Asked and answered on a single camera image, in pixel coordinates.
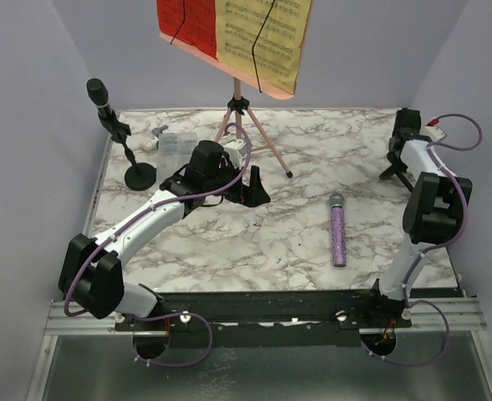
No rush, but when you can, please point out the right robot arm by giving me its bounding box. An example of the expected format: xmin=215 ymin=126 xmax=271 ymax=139
xmin=362 ymin=108 xmax=473 ymax=327

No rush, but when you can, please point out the yellow sheet music page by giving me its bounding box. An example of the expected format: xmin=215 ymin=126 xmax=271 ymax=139
xmin=216 ymin=1 xmax=312 ymax=99

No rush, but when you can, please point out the black microphone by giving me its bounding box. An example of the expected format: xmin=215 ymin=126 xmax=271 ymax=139
xmin=86 ymin=78 xmax=115 ymax=119

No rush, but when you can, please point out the white and grey small fitting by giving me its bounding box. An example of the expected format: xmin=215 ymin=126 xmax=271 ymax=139
xmin=143 ymin=124 xmax=169 ymax=152

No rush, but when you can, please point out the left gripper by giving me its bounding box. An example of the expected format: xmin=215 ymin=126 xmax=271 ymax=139
xmin=205 ymin=158 xmax=270 ymax=207

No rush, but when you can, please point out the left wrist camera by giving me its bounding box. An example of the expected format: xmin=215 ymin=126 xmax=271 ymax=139
xmin=223 ymin=139 xmax=248 ymax=169

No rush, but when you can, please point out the red sheet music page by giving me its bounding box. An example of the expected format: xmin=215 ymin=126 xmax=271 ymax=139
xmin=156 ymin=0 xmax=216 ymax=58

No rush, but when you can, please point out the purple glitter microphone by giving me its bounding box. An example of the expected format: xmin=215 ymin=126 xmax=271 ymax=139
xmin=329 ymin=192 xmax=347 ymax=267

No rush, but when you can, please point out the pink music stand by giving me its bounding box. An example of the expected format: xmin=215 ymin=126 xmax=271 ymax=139
xmin=155 ymin=0 xmax=316 ymax=180

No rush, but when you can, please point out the aluminium frame rail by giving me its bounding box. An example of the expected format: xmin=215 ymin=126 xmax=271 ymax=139
xmin=45 ymin=288 xmax=486 ymax=353

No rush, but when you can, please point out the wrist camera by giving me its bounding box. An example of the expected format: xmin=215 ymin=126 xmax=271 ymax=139
xmin=223 ymin=139 xmax=248 ymax=169
xmin=419 ymin=119 xmax=447 ymax=142

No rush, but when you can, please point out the black microphone stand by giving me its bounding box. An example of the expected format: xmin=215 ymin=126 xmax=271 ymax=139
xmin=98 ymin=106 xmax=156 ymax=191
xmin=379 ymin=165 xmax=413 ymax=193

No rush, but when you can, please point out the clear plastic parts box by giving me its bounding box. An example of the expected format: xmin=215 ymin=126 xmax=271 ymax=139
xmin=156 ymin=132 xmax=198 ymax=182

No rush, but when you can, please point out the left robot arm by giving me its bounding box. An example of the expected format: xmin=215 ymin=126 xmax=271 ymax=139
xmin=58 ymin=140 xmax=271 ymax=330

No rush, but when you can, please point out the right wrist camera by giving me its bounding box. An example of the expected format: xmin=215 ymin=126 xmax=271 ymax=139
xmin=419 ymin=119 xmax=447 ymax=142

